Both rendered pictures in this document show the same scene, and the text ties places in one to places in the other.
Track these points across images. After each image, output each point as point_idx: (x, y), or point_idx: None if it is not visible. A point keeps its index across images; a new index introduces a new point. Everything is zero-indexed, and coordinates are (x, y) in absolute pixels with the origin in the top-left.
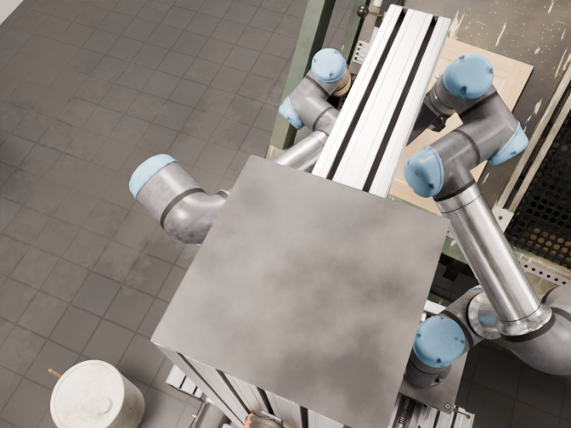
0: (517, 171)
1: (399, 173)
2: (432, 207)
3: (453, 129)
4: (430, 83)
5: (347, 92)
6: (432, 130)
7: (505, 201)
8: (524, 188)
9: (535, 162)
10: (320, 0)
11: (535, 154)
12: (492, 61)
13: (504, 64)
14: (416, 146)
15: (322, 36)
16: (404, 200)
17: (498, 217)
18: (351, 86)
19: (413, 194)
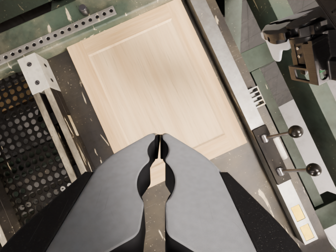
0: (63, 125)
1: (142, 40)
2: (94, 39)
3: (139, 108)
4: (186, 122)
5: (318, 42)
6: (73, 189)
7: (47, 97)
8: (46, 120)
9: (59, 144)
10: (324, 105)
11: (69, 147)
12: (161, 174)
13: (151, 179)
14: (150, 72)
15: (290, 80)
16: (117, 23)
17: (38, 81)
18: (319, 59)
19: (116, 35)
